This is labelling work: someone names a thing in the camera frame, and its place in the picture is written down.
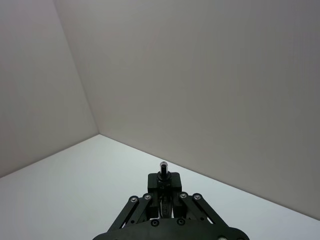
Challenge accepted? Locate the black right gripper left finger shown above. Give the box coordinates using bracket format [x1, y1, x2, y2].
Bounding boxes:
[106, 172, 165, 235]

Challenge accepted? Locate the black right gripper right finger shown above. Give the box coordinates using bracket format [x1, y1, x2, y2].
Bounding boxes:
[163, 172, 227, 229]

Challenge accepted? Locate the small black clear-tipped cylinder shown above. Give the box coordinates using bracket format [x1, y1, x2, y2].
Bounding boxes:
[156, 161, 173, 190]

